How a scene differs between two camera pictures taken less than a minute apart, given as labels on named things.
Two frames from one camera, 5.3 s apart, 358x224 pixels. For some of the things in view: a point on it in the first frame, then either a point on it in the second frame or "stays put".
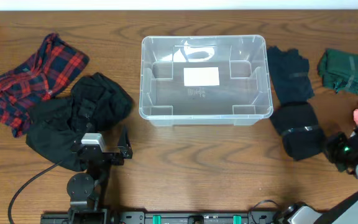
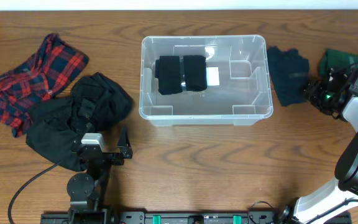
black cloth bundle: [298, 124] → [168, 71]
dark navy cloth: [289, 71] stays put
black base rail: [161, 218] stays put
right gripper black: [329, 144] → [312, 90]
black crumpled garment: [94, 105] stays put
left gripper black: [105, 154] stays put
